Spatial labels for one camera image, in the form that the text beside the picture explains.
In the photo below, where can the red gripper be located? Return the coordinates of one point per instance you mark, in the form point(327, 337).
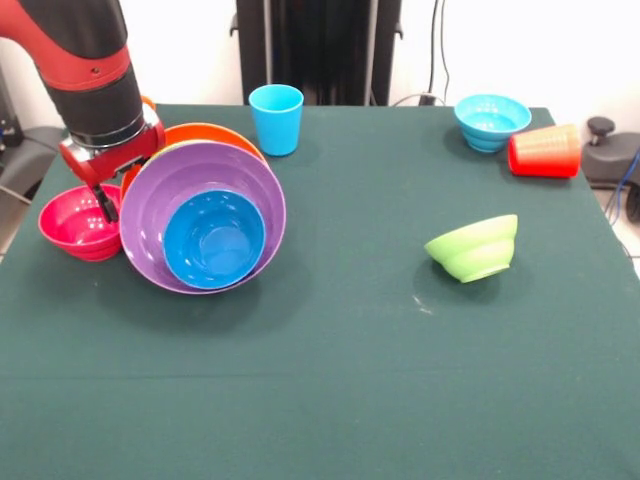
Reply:
point(115, 155)

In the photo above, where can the magenta bowl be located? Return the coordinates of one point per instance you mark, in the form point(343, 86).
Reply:
point(75, 225)

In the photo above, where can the purple bowl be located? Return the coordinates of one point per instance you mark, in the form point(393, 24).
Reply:
point(150, 215)

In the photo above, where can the dark blue bowl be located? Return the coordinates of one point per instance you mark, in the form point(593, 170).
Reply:
point(215, 240)

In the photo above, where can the wide orange bowl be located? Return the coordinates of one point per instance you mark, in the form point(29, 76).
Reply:
point(210, 134)

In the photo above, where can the light blue cup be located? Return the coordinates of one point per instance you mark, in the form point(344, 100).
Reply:
point(276, 120)

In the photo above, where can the small green bowl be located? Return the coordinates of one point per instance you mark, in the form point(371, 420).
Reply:
point(472, 250)

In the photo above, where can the light blue bowl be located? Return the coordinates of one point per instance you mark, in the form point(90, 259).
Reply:
point(492, 122)

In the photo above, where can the red cup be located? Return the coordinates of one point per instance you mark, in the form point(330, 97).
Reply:
point(545, 152)

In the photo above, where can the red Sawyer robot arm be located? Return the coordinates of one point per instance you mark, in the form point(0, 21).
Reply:
point(85, 65)

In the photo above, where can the grey machine base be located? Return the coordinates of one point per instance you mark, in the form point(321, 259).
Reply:
point(30, 160)
point(607, 155)

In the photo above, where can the dark green tablecloth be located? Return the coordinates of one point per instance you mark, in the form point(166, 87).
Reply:
point(320, 400)

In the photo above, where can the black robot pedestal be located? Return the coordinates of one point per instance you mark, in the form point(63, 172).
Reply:
point(310, 50)

